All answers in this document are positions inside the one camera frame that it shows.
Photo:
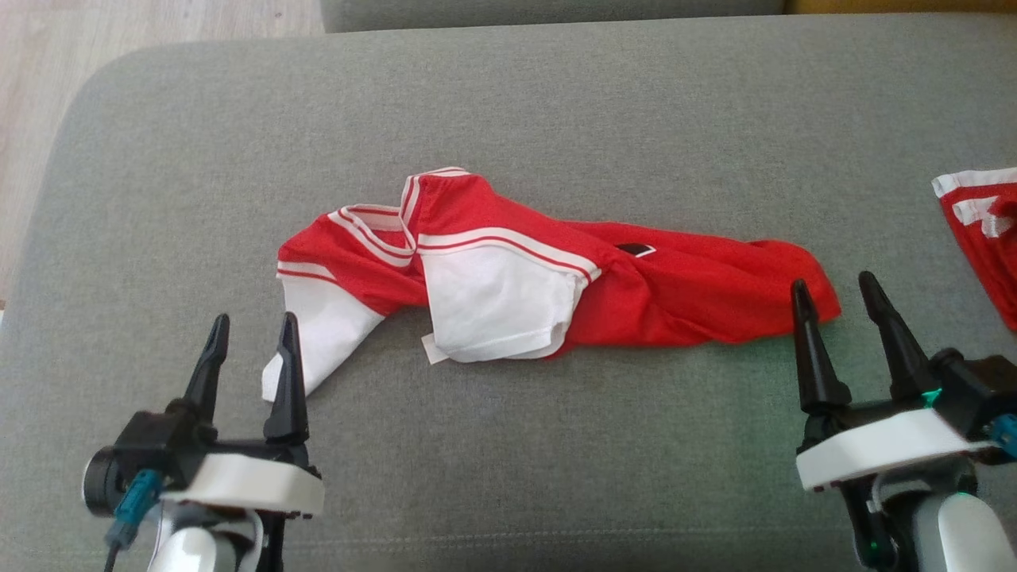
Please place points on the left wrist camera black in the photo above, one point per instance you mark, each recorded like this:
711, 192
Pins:
151, 445

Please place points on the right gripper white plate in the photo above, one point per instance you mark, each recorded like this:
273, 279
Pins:
882, 449

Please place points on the red jersey with white sleeves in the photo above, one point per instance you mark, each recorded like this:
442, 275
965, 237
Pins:
699, 294

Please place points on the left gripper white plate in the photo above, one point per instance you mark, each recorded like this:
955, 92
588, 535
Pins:
254, 485

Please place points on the grey sofa seat cushion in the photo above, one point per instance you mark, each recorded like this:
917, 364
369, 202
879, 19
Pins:
556, 103

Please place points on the yellow cushion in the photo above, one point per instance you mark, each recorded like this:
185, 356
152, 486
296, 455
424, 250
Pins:
898, 5

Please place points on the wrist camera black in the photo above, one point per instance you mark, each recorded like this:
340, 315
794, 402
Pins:
981, 389
151, 445

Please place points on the red shorts with white stripes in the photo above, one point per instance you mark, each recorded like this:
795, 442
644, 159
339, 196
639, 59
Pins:
993, 262

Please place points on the grey sofa back cushion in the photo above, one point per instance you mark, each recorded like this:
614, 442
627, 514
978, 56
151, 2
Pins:
556, 14

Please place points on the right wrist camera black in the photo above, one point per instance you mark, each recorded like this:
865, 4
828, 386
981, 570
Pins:
981, 389

